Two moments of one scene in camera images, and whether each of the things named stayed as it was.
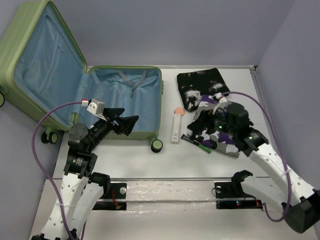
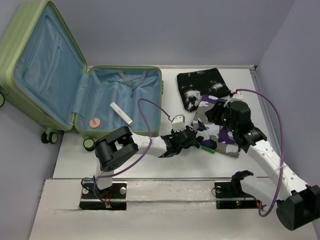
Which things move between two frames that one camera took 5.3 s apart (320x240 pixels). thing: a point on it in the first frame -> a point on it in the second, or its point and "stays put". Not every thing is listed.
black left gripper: [126, 123] -> [190, 144]
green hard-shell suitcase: [43, 72] stays put
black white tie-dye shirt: [193, 84] stays put
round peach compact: [179, 110] -> [94, 122]
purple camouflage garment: [208, 124] stays put
